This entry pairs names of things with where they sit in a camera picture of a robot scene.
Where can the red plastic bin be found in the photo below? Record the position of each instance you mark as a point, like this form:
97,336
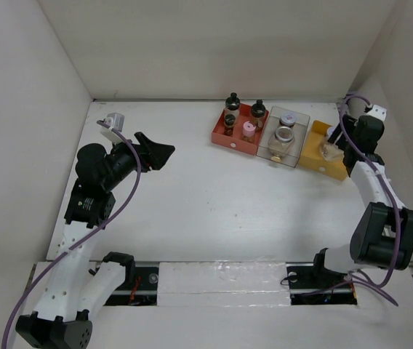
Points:
235,142

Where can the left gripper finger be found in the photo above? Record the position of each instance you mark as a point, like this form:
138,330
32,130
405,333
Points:
146,165
157,152

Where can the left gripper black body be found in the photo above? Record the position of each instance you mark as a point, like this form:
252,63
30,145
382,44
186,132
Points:
123,161

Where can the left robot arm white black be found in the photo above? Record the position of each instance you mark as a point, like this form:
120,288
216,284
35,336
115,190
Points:
63,316

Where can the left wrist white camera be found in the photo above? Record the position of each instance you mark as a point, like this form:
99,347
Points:
114,121

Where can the silver lid spice jar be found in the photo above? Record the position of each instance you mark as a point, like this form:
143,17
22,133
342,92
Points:
288,119

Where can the wrist white camera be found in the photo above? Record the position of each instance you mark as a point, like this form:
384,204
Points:
114,121
376,112

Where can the black cap brown spice bottle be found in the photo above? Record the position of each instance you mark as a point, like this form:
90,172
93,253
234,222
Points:
258,114

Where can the black mounting rail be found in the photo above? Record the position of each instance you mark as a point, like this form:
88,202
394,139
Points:
232,285

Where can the yellow plastic bin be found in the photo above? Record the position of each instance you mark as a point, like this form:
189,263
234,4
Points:
311,158

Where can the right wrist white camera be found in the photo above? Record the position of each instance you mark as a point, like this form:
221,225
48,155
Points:
376,112

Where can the pink cap spice bottle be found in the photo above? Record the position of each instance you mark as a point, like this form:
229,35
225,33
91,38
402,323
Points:
248,132

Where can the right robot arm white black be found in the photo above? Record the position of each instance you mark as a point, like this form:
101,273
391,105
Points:
383,239

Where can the small dark spice bottle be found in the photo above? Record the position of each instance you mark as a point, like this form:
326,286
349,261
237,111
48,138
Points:
229,123

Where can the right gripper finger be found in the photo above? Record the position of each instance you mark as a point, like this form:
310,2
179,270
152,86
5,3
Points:
334,135
348,123

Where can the glass jar beige contents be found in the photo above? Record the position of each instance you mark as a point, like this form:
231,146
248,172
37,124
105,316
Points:
280,141

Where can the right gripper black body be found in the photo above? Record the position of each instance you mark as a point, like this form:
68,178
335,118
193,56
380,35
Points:
343,143

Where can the black cap white powder bottle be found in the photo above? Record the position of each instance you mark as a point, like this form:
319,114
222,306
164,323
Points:
232,105

